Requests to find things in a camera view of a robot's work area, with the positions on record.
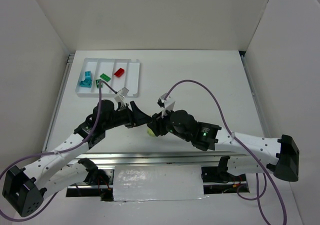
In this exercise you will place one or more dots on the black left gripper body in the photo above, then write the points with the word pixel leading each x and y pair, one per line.
pixel 130 115

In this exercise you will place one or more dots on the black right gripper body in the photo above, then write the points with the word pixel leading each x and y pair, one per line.
pixel 158 124

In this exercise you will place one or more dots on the lime small lego piece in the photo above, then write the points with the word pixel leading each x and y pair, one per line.
pixel 150 132

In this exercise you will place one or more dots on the dark green 2x4 lego brick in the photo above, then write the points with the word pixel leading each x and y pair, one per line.
pixel 105 77

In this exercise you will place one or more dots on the red half-round lego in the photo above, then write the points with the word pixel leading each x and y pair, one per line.
pixel 119 72

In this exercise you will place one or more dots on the teal 2x4 lego brick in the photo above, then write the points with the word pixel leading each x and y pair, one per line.
pixel 87 83

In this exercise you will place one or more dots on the teal frog lily lego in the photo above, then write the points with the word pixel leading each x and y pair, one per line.
pixel 88 75

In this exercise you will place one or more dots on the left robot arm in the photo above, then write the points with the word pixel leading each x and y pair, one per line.
pixel 25 188

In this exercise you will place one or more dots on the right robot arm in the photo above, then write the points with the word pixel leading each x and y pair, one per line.
pixel 278 156

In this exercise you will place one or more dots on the white divided sorting tray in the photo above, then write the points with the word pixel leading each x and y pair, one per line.
pixel 130 79

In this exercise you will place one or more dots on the white foil-taped panel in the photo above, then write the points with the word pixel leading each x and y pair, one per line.
pixel 158 183

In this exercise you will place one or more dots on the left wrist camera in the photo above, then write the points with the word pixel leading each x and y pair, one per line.
pixel 120 97

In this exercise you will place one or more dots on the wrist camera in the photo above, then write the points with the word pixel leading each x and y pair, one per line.
pixel 167 103
pixel 120 97

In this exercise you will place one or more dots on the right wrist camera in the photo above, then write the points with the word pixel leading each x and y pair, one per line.
pixel 167 103

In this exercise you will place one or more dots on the aluminium table rail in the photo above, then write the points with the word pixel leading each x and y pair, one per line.
pixel 106 160

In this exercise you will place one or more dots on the right side table rail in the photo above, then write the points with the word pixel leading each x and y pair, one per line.
pixel 254 95

